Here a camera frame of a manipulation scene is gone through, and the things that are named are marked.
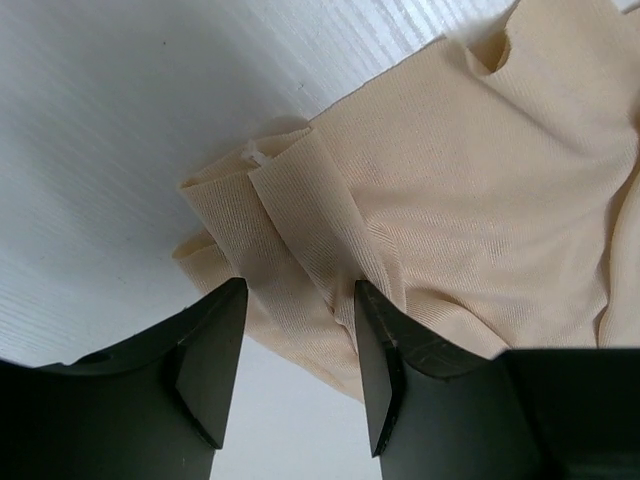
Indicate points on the beige trousers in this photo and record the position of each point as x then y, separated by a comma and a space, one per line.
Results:
490, 192

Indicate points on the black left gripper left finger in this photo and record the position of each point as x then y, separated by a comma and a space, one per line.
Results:
154, 406

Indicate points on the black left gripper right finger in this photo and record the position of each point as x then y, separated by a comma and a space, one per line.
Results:
437, 411

